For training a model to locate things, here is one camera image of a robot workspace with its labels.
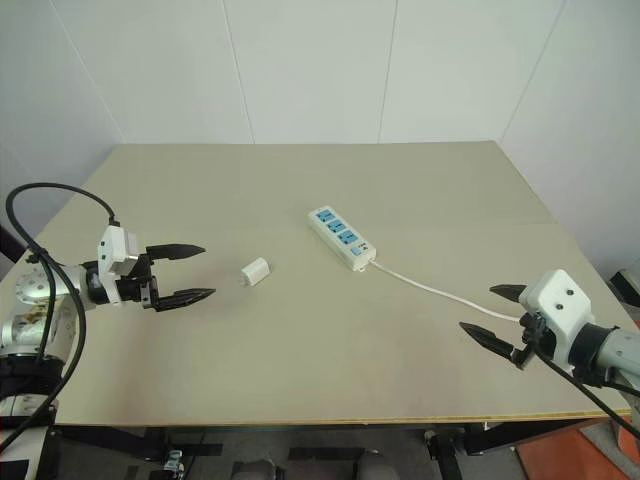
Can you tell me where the black table frame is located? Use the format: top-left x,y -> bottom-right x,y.
47,418 -> 617,460

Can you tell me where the dark rounded shape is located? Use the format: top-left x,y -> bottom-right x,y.
351,448 -> 397,480

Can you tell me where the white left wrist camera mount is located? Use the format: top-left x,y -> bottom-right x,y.
95,225 -> 145,306

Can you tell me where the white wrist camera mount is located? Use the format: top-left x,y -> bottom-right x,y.
517,269 -> 597,375
95,225 -> 145,306

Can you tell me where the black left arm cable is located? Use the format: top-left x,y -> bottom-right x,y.
0,183 -> 123,454

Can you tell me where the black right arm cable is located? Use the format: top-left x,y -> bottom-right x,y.
533,348 -> 640,432

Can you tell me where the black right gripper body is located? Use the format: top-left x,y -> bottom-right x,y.
511,310 -> 558,371

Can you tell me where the orange floor mat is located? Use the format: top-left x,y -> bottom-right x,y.
516,423 -> 640,480

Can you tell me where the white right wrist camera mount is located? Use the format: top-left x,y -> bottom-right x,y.
517,269 -> 597,375

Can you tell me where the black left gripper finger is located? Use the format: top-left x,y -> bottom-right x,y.
153,287 -> 218,313
144,243 -> 208,263

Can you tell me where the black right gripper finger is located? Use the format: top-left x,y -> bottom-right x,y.
458,322 -> 516,363
488,283 -> 528,305

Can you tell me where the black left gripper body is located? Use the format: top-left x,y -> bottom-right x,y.
117,251 -> 161,308

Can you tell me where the grey black box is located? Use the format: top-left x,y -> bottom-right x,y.
608,268 -> 640,307

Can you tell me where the white power cord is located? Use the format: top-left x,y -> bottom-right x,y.
369,259 -> 524,322

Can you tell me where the white power strip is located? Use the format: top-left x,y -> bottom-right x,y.
306,204 -> 378,274

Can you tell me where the white plug adapter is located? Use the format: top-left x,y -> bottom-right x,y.
236,255 -> 273,288

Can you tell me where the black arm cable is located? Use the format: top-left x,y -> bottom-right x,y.
0,183 -> 123,454
533,348 -> 640,432

